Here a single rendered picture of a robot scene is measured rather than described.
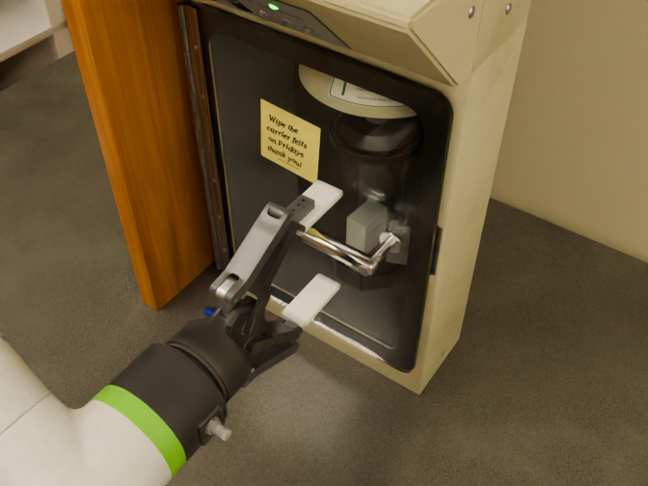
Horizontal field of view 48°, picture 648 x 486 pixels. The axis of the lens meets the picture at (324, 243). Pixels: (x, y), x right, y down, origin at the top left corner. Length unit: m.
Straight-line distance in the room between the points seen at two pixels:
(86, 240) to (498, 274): 0.63
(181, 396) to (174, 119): 0.41
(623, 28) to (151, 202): 0.64
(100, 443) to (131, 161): 0.40
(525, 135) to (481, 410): 0.44
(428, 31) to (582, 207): 0.74
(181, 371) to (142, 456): 0.07
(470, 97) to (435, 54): 0.11
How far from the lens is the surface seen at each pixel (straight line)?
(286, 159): 0.79
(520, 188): 1.24
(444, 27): 0.54
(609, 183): 1.17
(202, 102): 0.84
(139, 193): 0.92
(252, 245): 0.64
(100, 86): 0.82
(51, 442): 0.58
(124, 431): 0.59
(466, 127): 0.66
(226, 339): 0.64
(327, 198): 0.70
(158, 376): 0.61
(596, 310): 1.10
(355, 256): 0.73
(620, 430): 0.99
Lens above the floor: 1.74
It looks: 45 degrees down
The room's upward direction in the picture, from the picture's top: straight up
